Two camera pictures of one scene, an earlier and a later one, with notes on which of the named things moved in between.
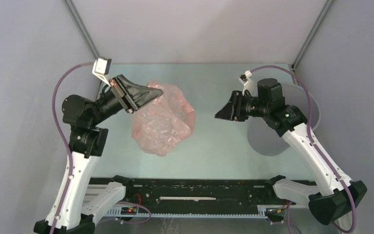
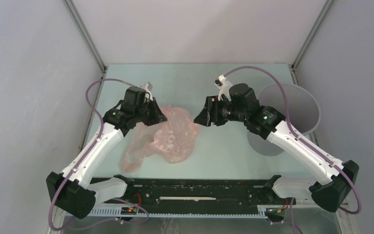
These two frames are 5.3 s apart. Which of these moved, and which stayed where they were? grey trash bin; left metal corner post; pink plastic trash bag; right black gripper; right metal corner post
Moved: right black gripper; pink plastic trash bag
Stayed: grey trash bin; left metal corner post; right metal corner post
